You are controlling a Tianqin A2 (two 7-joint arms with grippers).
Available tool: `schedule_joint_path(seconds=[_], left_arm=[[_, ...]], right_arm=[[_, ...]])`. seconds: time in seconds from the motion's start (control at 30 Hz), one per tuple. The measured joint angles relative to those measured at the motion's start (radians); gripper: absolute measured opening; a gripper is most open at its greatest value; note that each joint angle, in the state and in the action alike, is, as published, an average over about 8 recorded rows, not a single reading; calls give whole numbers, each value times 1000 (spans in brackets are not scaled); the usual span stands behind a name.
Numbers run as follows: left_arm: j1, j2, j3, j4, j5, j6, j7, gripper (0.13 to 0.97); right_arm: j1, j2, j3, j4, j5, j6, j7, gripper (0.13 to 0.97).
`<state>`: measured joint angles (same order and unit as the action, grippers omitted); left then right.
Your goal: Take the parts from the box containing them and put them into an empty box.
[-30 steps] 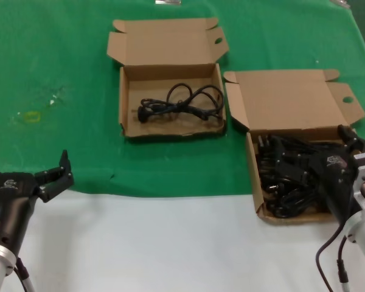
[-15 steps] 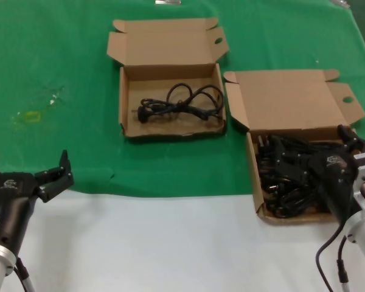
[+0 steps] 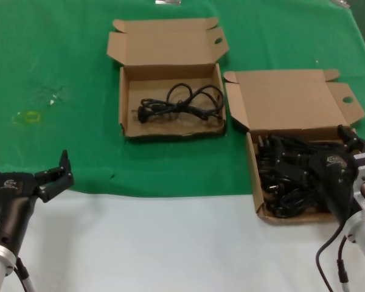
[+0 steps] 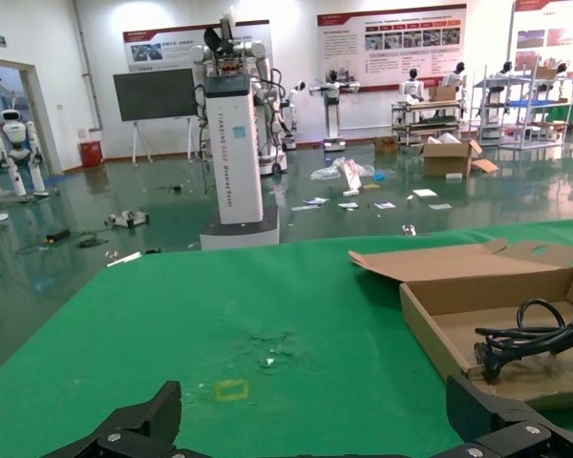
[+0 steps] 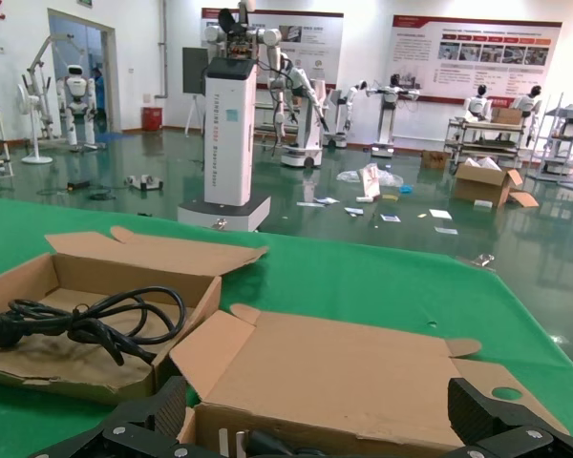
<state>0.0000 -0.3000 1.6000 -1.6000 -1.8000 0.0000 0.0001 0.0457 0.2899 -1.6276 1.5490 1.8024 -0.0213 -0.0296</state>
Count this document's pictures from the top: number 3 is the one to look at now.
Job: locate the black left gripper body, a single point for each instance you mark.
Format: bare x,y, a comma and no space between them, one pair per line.
15,188

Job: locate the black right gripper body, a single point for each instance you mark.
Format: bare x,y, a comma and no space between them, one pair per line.
336,179

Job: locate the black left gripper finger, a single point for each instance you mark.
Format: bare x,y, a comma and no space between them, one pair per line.
56,181

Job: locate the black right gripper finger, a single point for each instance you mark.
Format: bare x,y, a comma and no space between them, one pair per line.
293,167
354,141

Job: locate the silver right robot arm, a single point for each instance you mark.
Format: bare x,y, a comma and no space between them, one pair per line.
363,243

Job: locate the open cardboard box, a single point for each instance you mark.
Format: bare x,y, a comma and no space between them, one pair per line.
286,97

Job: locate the open cardboard box torn rim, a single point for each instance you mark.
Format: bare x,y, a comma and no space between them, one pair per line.
170,61

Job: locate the green table cloth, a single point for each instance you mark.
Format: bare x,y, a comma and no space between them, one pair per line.
48,45

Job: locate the small metallic object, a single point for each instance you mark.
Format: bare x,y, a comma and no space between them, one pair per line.
342,3

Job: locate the silver metal strip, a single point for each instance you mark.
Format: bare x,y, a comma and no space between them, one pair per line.
167,2

